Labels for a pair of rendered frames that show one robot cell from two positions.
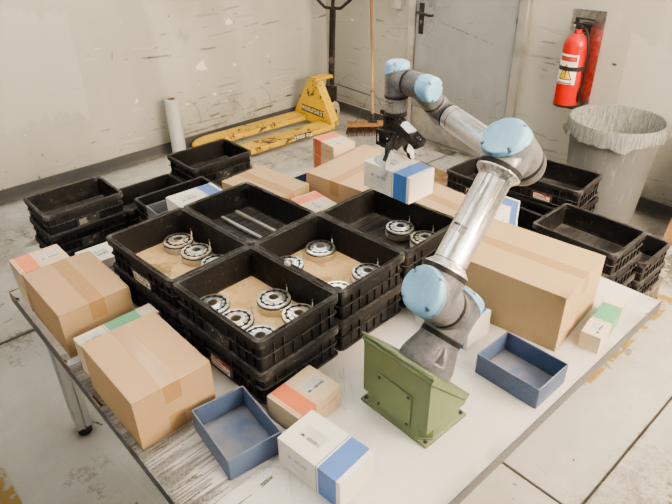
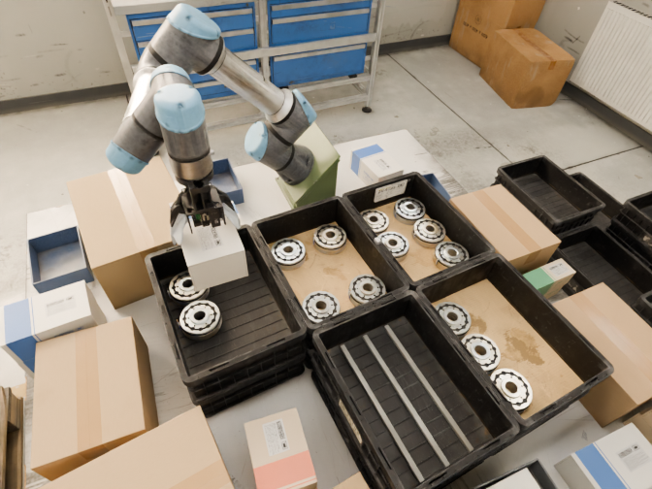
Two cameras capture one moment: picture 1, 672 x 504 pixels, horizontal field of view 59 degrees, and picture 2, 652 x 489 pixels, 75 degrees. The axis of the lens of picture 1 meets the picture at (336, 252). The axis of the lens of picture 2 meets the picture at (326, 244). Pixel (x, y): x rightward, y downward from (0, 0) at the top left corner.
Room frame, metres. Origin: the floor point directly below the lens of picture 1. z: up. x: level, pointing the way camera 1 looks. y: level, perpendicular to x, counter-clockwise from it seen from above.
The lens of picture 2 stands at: (2.36, 0.21, 1.82)
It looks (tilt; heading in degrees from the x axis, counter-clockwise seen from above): 48 degrees down; 195
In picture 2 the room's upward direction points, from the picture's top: 4 degrees clockwise
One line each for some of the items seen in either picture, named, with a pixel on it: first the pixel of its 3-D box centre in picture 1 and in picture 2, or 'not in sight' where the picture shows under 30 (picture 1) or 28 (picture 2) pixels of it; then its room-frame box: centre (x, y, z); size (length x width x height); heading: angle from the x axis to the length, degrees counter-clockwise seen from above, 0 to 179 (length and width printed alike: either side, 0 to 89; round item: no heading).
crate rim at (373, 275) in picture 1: (328, 252); (326, 255); (1.62, 0.02, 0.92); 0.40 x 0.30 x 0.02; 45
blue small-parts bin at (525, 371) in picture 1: (520, 368); (216, 183); (1.28, -0.52, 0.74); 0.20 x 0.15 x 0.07; 42
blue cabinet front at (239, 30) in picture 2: not in sight; (201, 57); (0.12, -1.25, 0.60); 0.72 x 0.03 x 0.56; 132
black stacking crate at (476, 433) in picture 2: (250, 224); (404, 389); (1.90, 0.31, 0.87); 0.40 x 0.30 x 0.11; 45
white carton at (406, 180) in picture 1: (398, 176); (208, 239); (1.81, -0.21, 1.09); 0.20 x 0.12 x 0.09; 42
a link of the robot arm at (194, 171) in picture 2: (395, 104); (192, 160); (1.83, -0.19, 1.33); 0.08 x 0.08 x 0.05
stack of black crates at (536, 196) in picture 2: not in sight; (530, 219); (0.60, 0.79, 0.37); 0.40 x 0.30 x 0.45; 42
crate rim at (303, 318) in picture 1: (254, 292); (414, 223); (1.41, 0.24, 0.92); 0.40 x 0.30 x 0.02; 45
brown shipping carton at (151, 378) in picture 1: (149, 375); (495, 235); (1.22, 0.51, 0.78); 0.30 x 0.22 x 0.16; 42
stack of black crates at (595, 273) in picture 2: not in sight; (587, 286); (0.89, 1.07, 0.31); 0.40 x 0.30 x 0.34; 42
